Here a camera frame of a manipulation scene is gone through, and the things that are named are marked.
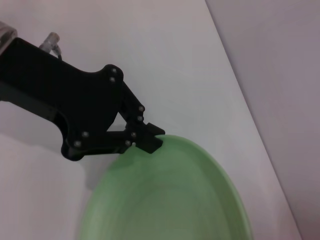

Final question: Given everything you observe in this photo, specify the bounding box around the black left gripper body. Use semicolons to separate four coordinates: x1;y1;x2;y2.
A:
0;37;125;162

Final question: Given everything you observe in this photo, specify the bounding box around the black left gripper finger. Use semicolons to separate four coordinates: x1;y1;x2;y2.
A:
119;81;166;137
104;129;164;155

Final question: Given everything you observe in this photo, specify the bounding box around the green round plate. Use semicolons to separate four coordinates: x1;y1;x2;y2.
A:
76;134;253;240

